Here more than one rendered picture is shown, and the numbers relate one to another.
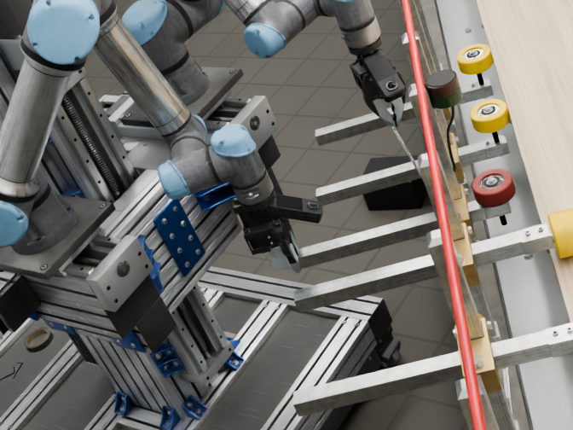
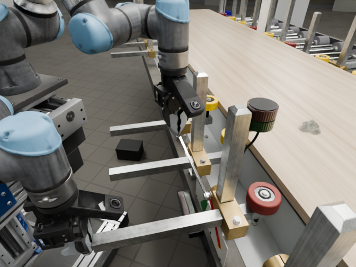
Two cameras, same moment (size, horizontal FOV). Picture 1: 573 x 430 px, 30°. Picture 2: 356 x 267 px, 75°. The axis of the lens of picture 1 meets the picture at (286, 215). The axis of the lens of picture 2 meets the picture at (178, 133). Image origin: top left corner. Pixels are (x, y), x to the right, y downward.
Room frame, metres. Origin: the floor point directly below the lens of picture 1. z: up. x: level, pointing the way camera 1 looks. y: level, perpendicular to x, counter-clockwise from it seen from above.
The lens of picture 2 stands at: (1.43, -0.03, 1.36)
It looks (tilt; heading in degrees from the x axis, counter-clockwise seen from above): 36 degrees down; 332
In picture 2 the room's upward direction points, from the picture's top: straight up
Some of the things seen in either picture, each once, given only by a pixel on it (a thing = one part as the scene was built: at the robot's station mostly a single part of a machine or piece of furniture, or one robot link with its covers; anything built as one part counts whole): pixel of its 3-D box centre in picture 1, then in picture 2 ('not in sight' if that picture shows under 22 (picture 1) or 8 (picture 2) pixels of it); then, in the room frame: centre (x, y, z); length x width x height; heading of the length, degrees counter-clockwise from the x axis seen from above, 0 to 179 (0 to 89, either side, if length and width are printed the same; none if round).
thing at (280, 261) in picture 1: (283, 262); (76, 249); (1.76, 0.04, 0.86); 0.06 x 0.03 x 0.09; 75
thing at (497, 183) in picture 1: (497, 201); (260, 206); (1.66, -0.39, 0.85); 0.08 x 0.08 x 0.11
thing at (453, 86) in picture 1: (442, 84); (261, 109); (1.71, -0.37, 1.12); 0.06 x 0.06 x 0.02
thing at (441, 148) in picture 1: (448, 184); (225, 189); (1.72, -0.32, 0.90); 0.04 x 0.04 x 0.48; 75
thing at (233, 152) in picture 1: (236, 156); (33, 151); (1.78, 0.04, 1.12); 0.09 x 0.08 x 0.11; 82
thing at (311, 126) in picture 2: not in sight; (312, 125); (1.80, -0.75, 0.91); 0.09 x 0.07 x 0.02; 109
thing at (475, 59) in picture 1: (478, 72); (207, 110); (2.14, -0.55, 0.85); 0.08 x 0.08 x 0.11
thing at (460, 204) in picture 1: (457, 210); (228, 209); (1.70, -0.32, 0.85); 0.14 x 0.06 x 0.05; 165
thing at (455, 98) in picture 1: (445, 94); (259, 119); (1.71, -0.37, 1.10); 0.06 x 0.06 x 0.02
